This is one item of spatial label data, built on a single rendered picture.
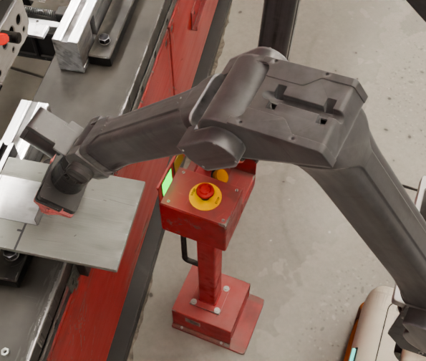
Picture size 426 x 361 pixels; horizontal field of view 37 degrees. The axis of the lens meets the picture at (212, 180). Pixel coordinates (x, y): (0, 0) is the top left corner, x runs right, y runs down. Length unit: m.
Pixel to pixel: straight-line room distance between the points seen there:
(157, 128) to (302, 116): 0.19
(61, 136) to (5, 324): 0.41
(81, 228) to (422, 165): 1.65
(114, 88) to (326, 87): 0.97
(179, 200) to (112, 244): 0.33
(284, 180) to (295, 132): 1.84
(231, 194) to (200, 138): 0.84
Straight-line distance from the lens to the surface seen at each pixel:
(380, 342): 1.82
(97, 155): 0.83
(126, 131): 0.73
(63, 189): 1.03
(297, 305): 2.12
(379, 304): 1.87
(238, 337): 2.06
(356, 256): 2.23
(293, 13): 1.04
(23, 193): 1.17
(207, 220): 1.35
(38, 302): 1.20
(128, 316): 2.06
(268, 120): 0.52
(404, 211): 0.62
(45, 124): 0.94
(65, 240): 1.10
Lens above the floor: 1.95
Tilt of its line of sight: 57 degrees down
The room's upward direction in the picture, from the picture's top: straight up
